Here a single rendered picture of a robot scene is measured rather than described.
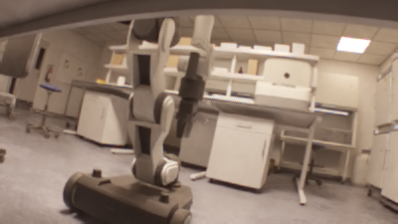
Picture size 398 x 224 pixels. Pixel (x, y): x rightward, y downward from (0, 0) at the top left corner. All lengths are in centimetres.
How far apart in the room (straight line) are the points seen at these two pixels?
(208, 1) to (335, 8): 18
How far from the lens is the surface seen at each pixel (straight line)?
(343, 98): 492
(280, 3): 32
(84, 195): 111
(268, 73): 297
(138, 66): 101
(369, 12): 33
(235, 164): 245
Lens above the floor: 52
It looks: 7 degrees up
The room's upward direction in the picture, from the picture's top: 12 degrees clockwise
